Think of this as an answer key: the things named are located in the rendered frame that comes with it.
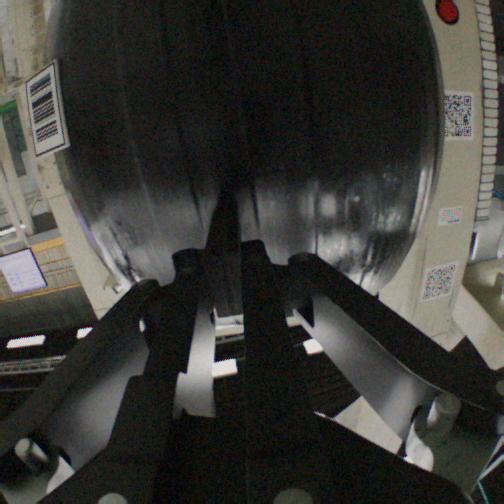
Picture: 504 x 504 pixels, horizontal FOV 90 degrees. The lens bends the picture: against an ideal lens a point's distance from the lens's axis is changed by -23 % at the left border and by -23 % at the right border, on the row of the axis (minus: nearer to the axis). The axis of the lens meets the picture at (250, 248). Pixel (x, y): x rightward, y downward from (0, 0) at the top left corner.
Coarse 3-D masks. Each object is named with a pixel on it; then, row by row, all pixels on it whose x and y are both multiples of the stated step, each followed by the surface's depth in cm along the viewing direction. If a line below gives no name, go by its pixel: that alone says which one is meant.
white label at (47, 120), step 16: (48, 64) 15; (32, 80) 16; (48, 80) 16; (32, 96) 16; (48, 96) 16; (32, 112) 17; (48, 112) 16; (64, 112) 16; (32, 128) 17; (48, 128) 17; (64, 128) 17; (48, 144) 17; (64, 144) 17
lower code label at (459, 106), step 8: (448, 96) 36; (456, 96) 35; (464, 96) 35; (472, 96) 35; (448, 104) 36; (456, 104) 36; (464, 104) 36; (472, 104) 36; (448, 112) 37; (456, 112) 37; (464, 112) 37; (472, 112) 37; (448, 120) 37; (456, 120) 37; (464, 120) 37; (472, 120) 37; (448, 128) 38; (456, 128) 38; (464, 128) 38; (472, 128) 38; (448, 136) 38; (456, 136) 38; (464, 136) 38; (472, 136) 38
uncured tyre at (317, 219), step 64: (64, 0) 14; (128, 0) 14; (192, 0) 14; (256, 0) 14; (320, 0) 14; (384, 0) 14; (64, 64) 15; (128, 64) 15; (192, 64) 15; (256, 64) 15; (320, 64) 15; (384, 64) 15; (128, 128) 16; (192, 128) 17; (256, 128) 17; (320, 128) 17; (384, 128) 17; (128, 192) 18; (192, 192) 18; (256, 192) 19; (320, 192) 19; (384, 192) 20; (128, 256) 22; (320, 256) 23; (384, 256) 24
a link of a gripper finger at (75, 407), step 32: (160, 288) 12; (128, 320) 10; (96, 352) 8; (128, 352) 10; (64, 384) 7; (96, 384) 8; (32, 416) 6; (64, 416) 6; (96, 416) 8; (0, 448) 5; (64, 448) 6; (96, 448) 7; (0, 480) 4
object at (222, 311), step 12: (216, 216) 19; (216, 228) 17; (216, 240) 15; (204, 252) 14; (216, 252) 13; (204, 264) 13; (216, 264) 13; (216, 276) 13; (216, 288) 14; (216, 300) 14; (228, 300) 14; (216, 312) 14; (228, 312) 14
